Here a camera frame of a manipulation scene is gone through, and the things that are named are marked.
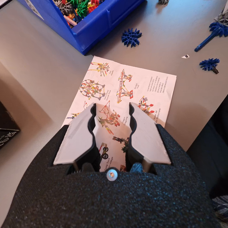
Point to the blue toy rod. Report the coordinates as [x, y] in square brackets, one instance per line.
[205, 42]

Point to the person's plaid shirt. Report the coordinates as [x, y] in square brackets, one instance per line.
[221, 208]

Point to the paper sheet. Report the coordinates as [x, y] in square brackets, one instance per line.
[149, 85]

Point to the black box with red print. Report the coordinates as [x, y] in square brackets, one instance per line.
[7, 128]

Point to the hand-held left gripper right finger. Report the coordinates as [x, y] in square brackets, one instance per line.
[149, 139]

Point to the person's dark printed shirt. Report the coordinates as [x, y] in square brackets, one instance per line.
[210, 149]

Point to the small white paper scrap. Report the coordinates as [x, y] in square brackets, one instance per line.
[185, 56]

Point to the small black toy piece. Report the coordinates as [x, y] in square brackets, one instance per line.
[215, 71]

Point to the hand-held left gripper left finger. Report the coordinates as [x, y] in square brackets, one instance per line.
[76, 137]

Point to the small blue toy piece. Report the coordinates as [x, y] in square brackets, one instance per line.
[208, 64]
[219, 28]
[131, 37]
[163, 1]

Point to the pile of colourful toy pieces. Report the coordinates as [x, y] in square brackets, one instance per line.
[76, 9]

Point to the blue plastic bin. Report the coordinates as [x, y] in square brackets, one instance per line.
[96, 25]

